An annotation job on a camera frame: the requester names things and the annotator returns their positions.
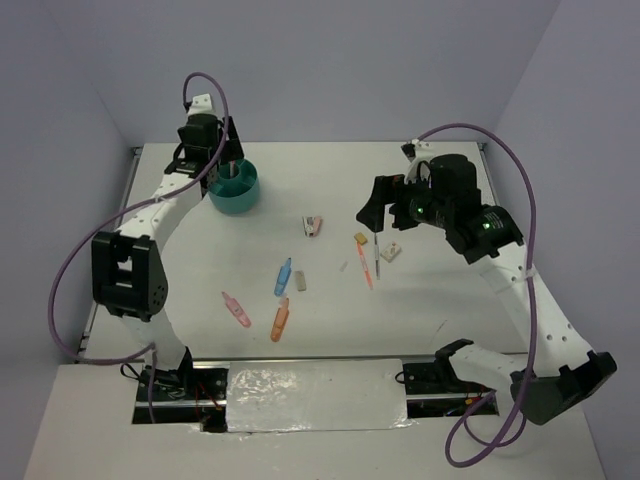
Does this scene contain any pink grey mini stapler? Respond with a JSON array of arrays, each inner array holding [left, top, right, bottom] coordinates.
[[302, 216, 323, 238]]

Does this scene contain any orange stubby highlighter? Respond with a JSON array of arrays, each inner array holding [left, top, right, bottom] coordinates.
[[270, 297, 290, 342]]

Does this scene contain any blue stubby highlighter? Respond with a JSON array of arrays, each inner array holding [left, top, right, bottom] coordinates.
[[274, 258, 292, 297]]

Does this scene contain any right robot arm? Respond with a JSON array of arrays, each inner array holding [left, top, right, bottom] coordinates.
[[356, 154, 617, 425]]

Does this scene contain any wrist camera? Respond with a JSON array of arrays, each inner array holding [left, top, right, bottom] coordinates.
[[401, 139, 435, 184], [185, 93, 216, 117]]

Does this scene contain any grey eraser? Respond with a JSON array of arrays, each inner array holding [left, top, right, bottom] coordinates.
[[294, 270, 307, 292]]

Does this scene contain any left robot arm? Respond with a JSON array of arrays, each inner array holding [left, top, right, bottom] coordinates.
[[91, 113, 244, 399]]

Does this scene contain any orange slim highlighter pen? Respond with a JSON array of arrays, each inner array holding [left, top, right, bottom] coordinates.
[[356, 241, 374, 290]]

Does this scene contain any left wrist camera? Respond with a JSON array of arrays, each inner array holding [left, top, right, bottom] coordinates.
[[185, 93, 216, 117]]

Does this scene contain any pink stubby highlighter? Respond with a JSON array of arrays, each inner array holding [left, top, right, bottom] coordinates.
[[222, 292, 252, 328]]

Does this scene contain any teal round organizer container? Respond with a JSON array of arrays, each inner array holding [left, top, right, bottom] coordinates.
[[209, 159, 260, 215]]

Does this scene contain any yellow eraser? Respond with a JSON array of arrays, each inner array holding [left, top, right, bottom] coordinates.
[[354, 232, 368, 245]]

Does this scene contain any silver foil sheet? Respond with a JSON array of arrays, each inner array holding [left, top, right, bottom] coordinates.
[[226, 359, 411, 433]]

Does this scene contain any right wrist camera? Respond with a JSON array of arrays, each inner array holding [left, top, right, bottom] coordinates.
[[401, 139, 435, 184]]

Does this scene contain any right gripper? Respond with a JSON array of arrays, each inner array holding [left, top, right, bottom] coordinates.
[[356, 169, 451, 231]]

